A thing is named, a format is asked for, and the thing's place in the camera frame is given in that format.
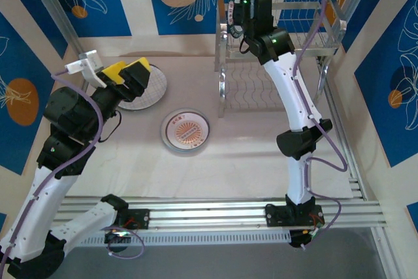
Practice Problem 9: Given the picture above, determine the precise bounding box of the grid line plate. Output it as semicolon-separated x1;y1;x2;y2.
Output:
117;63;170;112

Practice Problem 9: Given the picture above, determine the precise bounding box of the green rimmed white plate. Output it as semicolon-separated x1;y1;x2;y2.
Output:
227;0;251;41

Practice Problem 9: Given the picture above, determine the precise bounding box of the watermelon print plate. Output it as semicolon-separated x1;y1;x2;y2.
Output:
159;107;212;156

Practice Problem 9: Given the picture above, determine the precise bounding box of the steel two-tier dish rack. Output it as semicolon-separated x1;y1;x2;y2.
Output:
214;0;347;119

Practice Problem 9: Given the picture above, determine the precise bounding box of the black controller board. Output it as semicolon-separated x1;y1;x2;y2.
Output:
103;229;133;244
289;229;316;251

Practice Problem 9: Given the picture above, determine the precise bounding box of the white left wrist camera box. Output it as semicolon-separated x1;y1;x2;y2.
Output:
64;49;108;90

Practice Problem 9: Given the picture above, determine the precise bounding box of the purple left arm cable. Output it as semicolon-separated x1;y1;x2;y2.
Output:
0;69;145;262

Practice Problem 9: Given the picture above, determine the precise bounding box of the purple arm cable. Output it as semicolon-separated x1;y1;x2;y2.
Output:
0;69;145;262
245;0;347;251

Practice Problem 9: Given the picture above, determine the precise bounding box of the thin black right gripper cable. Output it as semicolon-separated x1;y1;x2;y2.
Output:
239;34;251;55

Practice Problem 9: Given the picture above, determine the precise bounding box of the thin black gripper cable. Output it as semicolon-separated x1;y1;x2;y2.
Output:
97;110;122;143
239;34;251;55

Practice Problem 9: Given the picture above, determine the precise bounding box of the thin black left gripper cable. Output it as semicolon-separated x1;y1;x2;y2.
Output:
97;110;122;143

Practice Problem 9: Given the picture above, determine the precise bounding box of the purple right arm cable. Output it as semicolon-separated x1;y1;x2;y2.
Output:
245;0;347;251

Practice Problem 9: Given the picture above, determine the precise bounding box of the aluminium side frame rail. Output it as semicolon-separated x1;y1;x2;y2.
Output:
318;56;372;200

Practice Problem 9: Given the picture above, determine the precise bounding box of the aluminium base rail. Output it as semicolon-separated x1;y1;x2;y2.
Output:
57;195;388;233

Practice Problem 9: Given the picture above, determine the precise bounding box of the white slotted cable duct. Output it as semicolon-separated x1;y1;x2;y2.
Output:
78;229;292;248

